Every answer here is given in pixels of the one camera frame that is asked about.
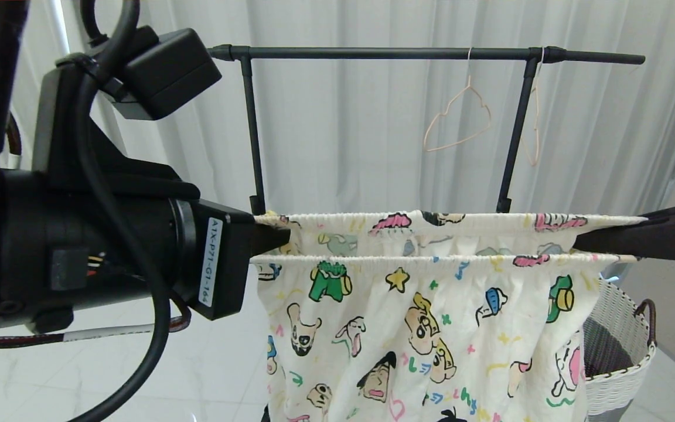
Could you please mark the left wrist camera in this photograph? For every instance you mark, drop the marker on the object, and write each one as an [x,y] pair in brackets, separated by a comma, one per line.
[162,70]

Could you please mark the cream printed garment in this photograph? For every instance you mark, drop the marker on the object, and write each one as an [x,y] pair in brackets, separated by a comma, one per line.
[402,328]

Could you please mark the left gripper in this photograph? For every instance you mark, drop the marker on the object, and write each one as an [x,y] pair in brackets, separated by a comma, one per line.
[38,240]

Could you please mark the pink clothes hanger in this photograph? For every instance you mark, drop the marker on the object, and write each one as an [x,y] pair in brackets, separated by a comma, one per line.
[469,85]
[536,117]

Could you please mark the white laundry basket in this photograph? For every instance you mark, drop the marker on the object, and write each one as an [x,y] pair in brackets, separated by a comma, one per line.
[619,375]

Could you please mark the black clothes rack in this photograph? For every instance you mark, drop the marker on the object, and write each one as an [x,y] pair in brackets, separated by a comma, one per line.
[372,53]

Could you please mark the white curtain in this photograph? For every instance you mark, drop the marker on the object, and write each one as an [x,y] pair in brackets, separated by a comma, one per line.
[343,129]

